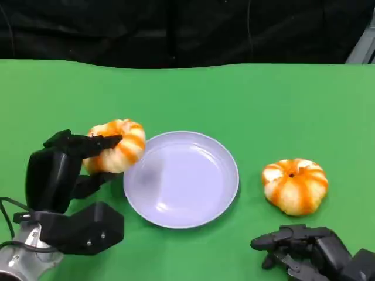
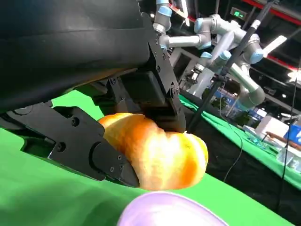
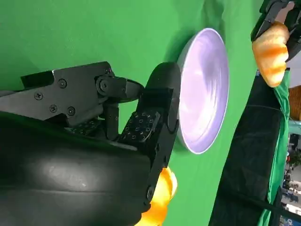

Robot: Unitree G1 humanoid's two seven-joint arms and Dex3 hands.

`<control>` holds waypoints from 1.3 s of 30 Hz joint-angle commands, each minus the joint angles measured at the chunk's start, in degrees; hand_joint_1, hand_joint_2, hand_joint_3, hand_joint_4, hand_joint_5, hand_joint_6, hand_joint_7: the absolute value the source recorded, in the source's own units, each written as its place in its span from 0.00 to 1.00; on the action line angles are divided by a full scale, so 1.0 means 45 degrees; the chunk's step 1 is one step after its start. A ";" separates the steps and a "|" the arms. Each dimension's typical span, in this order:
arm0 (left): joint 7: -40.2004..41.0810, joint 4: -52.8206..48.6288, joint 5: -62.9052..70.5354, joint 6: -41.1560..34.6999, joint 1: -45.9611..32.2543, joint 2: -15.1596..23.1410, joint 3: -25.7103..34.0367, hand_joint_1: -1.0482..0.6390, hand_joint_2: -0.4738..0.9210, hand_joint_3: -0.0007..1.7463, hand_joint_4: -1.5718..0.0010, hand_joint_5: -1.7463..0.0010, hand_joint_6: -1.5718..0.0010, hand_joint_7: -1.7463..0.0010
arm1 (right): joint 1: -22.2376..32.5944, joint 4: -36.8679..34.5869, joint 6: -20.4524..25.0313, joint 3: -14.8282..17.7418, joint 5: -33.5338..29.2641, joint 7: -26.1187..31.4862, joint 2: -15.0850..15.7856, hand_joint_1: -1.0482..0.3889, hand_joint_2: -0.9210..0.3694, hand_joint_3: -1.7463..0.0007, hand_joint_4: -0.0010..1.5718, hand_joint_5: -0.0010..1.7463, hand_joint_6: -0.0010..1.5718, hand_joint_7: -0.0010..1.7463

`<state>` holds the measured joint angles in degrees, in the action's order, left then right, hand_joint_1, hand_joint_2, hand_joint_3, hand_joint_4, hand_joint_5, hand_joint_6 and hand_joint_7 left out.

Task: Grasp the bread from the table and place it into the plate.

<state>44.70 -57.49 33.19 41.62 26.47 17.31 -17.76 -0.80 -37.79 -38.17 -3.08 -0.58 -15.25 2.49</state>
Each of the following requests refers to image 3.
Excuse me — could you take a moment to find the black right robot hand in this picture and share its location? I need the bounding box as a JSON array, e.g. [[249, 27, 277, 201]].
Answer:
[[0, 61, 182, 226]]

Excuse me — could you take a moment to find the lilac plate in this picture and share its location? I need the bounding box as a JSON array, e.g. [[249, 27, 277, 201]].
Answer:
[[176, 27, 230, 155]]

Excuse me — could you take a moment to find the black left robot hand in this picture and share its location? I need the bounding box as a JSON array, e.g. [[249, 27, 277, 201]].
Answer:
[[250, 0, 301, 63]]

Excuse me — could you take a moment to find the orange and white bread roll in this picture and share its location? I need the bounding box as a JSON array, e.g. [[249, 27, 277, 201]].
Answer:
[[252, 21, 290, 88], [138, 166, 178, 226]]

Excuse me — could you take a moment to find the black backdrop curtain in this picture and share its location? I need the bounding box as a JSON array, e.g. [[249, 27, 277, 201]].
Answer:
[[208, 70, 291, 226]]

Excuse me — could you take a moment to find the green table cloth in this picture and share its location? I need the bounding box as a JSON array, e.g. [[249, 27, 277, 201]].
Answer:
[[0, 0, 291, 226]]

